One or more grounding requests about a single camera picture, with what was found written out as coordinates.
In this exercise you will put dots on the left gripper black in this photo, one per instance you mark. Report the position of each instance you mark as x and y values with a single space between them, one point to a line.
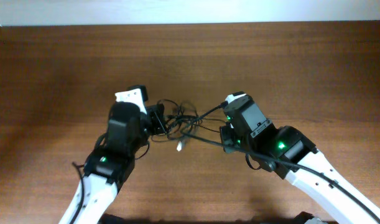
158 115

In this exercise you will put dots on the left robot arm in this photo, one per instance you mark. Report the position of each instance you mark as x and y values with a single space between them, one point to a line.
112 160

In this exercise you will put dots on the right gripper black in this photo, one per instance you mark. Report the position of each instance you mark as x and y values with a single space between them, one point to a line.
226 132

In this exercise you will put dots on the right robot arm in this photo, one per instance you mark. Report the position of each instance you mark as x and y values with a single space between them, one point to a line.
294 158

